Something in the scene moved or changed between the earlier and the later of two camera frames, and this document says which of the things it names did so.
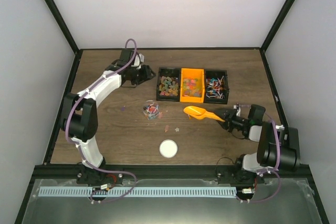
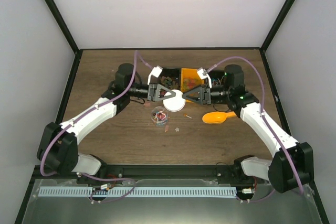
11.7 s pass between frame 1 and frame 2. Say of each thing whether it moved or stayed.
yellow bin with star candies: stayed
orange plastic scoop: moved
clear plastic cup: moved
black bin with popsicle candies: stayed
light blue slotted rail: stayed
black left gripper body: moved
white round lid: moved
